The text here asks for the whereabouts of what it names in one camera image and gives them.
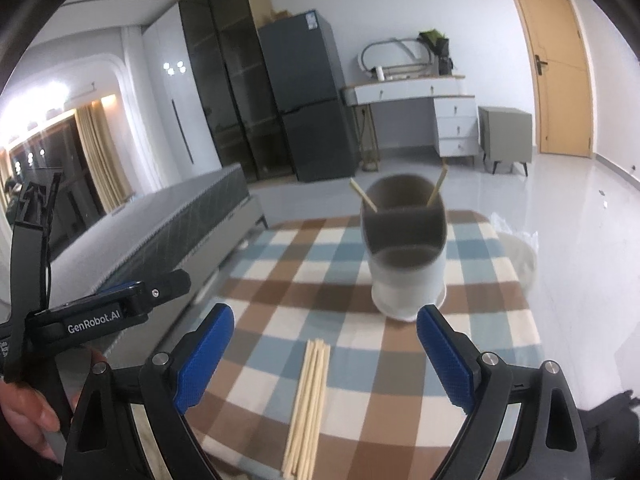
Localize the black bag with green plant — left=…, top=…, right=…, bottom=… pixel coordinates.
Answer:
left=418, top=29, right=454, bottom=77

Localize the dark glass cabinet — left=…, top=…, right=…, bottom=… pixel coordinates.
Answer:
left=177, top=0, right=297, bottom=184

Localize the wooden door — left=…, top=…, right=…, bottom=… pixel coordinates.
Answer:
left=497, top=0, right=597, bottom=159

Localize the oval mirror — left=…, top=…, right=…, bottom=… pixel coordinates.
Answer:
left=359, top=35, right=427, bottom=81

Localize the beige curtain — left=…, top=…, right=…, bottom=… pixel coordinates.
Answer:
left=74, top=104, right=134, bottom=215

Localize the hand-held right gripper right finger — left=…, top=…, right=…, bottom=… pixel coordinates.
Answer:
left=416, top=304, right=593, bottom=480

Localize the checked tablecloth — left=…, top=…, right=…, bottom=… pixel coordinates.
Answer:
left=107, top=209, right=547, bottom=480

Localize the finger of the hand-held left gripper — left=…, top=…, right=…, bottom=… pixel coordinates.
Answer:
left=10, top=172, right=63, bottom=321
left=25, top=269, right=192, bottom=348

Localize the dark window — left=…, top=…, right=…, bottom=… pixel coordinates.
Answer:
left=0, top=110, right=103, bottom=243

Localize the dark grey fridge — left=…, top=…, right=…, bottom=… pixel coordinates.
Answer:
left=257, top=10, right=362, bottom=184

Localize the person's left hand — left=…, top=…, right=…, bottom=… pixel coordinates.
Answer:
left=0, top=380, right=62, bottom=463

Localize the stool with gold legs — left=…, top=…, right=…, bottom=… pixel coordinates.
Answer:
left=356, top=106, right=382, bottom=172

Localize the pile of wooden chopsticks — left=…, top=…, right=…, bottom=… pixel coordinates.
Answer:
left=281, top=339, right=332, bottom=479

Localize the grey nightstand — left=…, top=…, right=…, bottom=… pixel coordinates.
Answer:
left=477, top=105, right=534, bottom=177

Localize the grey white utensil holder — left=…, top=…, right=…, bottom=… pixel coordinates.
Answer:
left=360, top=173, right=448, bottom=322

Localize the white wardrobe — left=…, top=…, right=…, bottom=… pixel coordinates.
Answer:
left=142, top=2, right=224, bottom=197

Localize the white plastic bag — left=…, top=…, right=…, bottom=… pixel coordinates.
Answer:
left=489, top=211, right=540, bottom=292

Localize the grey upholstered bed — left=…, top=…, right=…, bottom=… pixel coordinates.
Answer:
left=44, top=165, right=269, bottom=358

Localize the white dressing table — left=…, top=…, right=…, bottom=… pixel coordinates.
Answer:
left=340, top=77, right=477, bottom=167

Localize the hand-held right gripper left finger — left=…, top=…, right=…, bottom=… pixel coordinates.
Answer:
left=62, top=303, right=236, bottom=480

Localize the black cloth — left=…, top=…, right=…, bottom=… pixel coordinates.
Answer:
left=575, top=389, right=640, bottom=480

